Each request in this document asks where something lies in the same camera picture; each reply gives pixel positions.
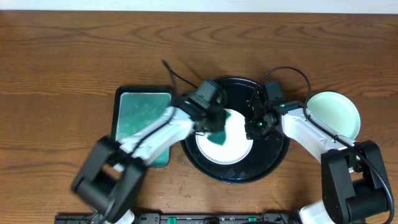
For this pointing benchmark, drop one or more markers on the round black tray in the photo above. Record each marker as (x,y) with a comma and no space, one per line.
(264,155)

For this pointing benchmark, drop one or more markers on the white plate with green smear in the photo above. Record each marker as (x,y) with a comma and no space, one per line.
(236,146)

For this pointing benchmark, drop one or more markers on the pale green plate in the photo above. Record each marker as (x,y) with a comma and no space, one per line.
(336,111)

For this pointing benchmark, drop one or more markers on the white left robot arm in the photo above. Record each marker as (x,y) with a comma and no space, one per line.
(112,175)

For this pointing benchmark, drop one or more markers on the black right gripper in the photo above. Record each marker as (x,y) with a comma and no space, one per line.
(252,129)

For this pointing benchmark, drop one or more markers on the black rectangular water tray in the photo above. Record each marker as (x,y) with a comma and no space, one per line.
(136,107)

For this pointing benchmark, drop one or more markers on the green yellow sponge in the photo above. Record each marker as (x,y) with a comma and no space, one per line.
(219,137)

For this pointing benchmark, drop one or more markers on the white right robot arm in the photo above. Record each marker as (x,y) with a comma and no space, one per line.
(355,185)

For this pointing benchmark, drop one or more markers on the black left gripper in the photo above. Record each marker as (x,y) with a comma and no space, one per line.
(216,122)

